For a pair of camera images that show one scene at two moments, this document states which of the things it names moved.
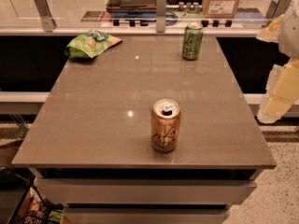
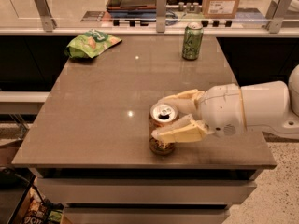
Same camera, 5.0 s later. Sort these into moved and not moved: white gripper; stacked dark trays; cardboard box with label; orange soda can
Moved: white gripper
Not moved: cardboard box with label; orange soda can; stacked dark trays
